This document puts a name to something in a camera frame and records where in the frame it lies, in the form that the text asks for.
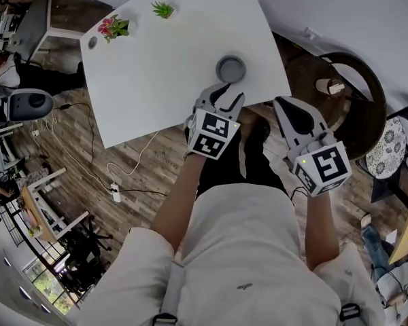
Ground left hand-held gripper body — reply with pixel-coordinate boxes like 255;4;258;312
184;92;241;161

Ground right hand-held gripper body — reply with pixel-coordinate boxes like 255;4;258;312
284;127;353;197

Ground grey roll of tape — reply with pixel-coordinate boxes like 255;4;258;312
215;54;248;83

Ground person's left forearm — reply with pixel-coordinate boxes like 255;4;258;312
150;153;207;251

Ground person's right forearm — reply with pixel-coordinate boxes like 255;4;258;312
304;190;341;272

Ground paper cup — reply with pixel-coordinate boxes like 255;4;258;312
315;77;334;94

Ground person's black trousers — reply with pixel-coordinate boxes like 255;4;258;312
196;113;288;197

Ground round dark wooden table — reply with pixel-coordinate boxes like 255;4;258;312
314;51;388;161

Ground black chair patterned cushion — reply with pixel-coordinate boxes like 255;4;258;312
356;105;408;204

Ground green succulent white pot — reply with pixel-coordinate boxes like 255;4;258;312
151;0;181;20

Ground light wooden table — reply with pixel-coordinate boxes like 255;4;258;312
388;198;408;265

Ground pink flower plant white pot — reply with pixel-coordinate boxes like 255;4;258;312
97;10;139;44

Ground person's white shirt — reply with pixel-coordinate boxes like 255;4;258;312
66;183;387;326

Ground black office chair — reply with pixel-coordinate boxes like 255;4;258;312
59;215;114;292

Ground grey rounded robot head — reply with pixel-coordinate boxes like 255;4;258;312
0;88;54;122

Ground white framed desk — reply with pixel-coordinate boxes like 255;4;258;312
18;0;86;58

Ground white cable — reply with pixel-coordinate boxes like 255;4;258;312
107;130;160;187

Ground black cable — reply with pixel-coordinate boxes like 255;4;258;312
52;103;114;192

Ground black strap buckle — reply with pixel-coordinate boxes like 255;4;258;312
152;312;178;326
339;303;361;323

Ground wooden table white frame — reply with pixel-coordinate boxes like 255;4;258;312
20;166;91;245

